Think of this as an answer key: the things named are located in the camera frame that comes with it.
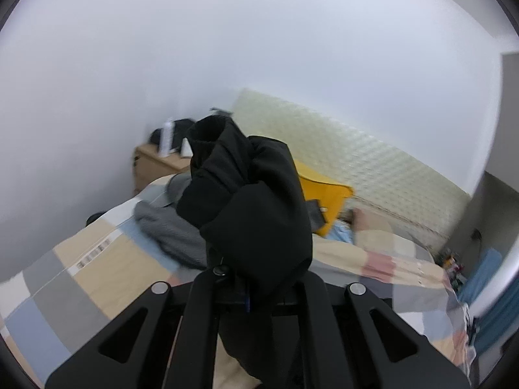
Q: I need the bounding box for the yellow pillow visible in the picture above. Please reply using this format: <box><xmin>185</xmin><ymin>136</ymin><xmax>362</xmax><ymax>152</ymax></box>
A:
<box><xmin>293</xmin><ymin>159</ymin><xmax>354</xmax><ymax>238</ymax></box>

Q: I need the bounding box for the blue towel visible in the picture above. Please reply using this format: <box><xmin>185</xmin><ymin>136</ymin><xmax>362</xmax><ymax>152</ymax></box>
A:
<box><xmin>458</xmin><ymin>247</ymin><xmax>503</xmax><ymax>305</ymax></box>

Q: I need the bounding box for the grey fleece garment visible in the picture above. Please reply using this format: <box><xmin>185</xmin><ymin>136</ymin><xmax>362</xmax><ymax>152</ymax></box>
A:
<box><xmin>134</xmin><ymin>172</ymin><xmax>327</xmax><ymax>270</ymax></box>

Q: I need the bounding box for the blue curtain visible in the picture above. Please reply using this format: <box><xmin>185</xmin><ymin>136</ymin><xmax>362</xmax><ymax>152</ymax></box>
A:
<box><xmin>472</xmin><ymin>284</ymin><xmax>519</xmax><ymax>355</ymax></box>

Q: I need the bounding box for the black bag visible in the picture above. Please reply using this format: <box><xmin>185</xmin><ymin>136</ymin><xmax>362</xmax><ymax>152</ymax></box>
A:
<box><xmin>149</xmin><ymin>118</ymin><xmax>196</xmax><ymax>147</ymax></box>

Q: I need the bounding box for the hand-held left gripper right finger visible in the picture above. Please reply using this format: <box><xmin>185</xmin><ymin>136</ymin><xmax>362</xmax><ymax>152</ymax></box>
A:
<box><xmin>280</xmin><ymin>271</ymin><xmax>472</xmax><ymax>389</ymax></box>

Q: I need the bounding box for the light blue pillow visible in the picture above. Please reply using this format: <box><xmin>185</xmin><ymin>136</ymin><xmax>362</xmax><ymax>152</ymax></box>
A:
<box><xmin>326</xmin><ymin>222</ymin><xmax>355</xmax><ymax>244</ymax></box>

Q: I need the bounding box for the black padded jacket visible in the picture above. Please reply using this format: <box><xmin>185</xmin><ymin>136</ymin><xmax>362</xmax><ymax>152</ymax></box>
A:
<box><xmin>175</xmin><ymin>115</ymin><xmax>313</xmax><ymax>387</ymax></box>

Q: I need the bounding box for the cream quilted headboard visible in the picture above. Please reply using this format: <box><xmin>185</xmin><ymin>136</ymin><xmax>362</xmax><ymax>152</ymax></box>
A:
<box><xmin>231</xmin><ymin>87</ymin><xmax>473</xmax><ymax>252</ymax></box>

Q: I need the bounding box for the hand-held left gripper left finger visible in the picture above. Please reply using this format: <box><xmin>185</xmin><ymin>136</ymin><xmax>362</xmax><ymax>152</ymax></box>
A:
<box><xmin>44</xmin><ymin>265</ymin><xmax>228</xmax><ymax>389</ymax></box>

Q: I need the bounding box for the pink pillow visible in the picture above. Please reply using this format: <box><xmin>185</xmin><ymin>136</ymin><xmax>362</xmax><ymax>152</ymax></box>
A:
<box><xmin>351</xmin><ymin>207</ymin><xmax>395</xmax><ymax>249</ymax></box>

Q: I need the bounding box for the grey wardrobe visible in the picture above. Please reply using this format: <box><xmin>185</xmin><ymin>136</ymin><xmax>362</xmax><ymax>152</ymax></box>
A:
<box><xmin>446</xmin><ymin>51</ymin><xmax>519</xmax><ymax>319</ymax></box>

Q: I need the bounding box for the white spray bottle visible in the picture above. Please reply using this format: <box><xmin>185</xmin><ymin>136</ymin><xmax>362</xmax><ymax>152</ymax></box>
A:
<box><xmin>161</xmin><ymin>118</ymin><xmax>174</xmax><ymax>157</ymax></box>

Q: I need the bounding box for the checkered pastel blanket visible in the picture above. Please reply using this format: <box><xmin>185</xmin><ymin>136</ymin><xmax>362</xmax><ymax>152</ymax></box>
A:
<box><xmin>0</xmin><ymin>174</ymin><xmax>477</xmax><ymax>389</ymax></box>

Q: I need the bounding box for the group of cosmetic bottles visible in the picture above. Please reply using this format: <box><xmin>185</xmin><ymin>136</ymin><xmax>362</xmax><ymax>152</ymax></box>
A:
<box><xmin>440</xmin><ymin>251</ymin><xmax>467</xmax><ymax>292</ymax></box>

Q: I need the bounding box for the wooden nightstand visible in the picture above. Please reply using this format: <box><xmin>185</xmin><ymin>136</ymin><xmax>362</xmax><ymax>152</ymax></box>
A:
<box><xmin>133</xmin><ymin>143</ymin><xmax>195</xmax><ymax>195</ymax></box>

